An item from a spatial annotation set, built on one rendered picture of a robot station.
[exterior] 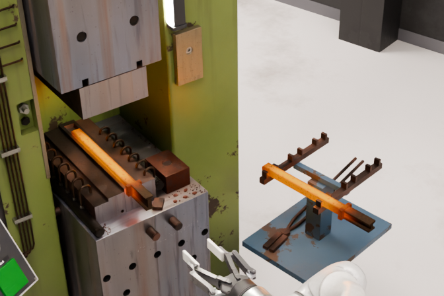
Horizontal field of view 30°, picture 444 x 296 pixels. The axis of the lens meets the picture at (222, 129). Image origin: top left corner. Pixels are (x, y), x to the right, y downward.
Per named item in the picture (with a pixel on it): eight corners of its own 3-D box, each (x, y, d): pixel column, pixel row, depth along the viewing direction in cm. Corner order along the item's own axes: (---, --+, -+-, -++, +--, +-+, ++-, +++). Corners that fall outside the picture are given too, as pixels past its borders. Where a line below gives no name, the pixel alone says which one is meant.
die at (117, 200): (156, 199, 245) (154, 176, 241) (96, 225, 236) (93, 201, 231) (89, 136, 274) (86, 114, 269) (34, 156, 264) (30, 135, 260)
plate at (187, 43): (203, 77, 251) (201, 26, 242) (178, 86, 247) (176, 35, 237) (199, 74, 252) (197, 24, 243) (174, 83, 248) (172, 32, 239)
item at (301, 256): (391, 228, 273) (392, 223, 272) (314, 291, 250) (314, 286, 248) (320, 190, 291) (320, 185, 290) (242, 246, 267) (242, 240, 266)
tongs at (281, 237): (354, 158, 303) (355, 156, 302) (365, 162, 301) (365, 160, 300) (262, 248, 263) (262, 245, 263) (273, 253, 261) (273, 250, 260)
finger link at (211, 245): (222, 253, 211) (224, 252, 212) (206, 238, 216) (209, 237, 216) (222, 261, 213) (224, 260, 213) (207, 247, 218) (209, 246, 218)
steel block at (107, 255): (211, 298, 273) (208, 191, 248) (110, 351, 254) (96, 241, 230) (126, 212, 311) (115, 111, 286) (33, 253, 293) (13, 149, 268)
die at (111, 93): (148, 96, 226) (146, 65, 221) (82, 120, 216) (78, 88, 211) (77, 39, 255) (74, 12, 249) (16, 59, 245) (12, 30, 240)
